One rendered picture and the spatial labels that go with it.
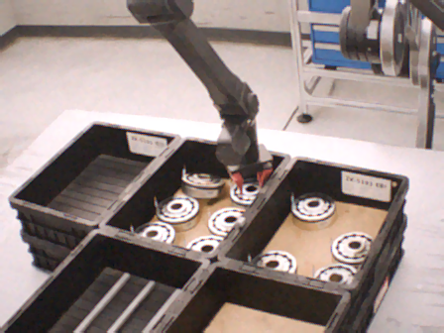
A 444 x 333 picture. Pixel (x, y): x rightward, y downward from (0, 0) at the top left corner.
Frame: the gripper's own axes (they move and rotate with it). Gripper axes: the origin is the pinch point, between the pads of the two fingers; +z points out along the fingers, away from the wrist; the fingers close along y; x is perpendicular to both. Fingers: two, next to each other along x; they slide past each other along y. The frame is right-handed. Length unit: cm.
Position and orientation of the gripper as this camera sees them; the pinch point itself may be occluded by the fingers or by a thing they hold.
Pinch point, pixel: (251, 186)
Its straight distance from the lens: 177.8
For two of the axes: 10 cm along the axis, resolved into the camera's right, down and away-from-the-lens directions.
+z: 1.1, 7.6, 6.4
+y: 9.4, -2.9, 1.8
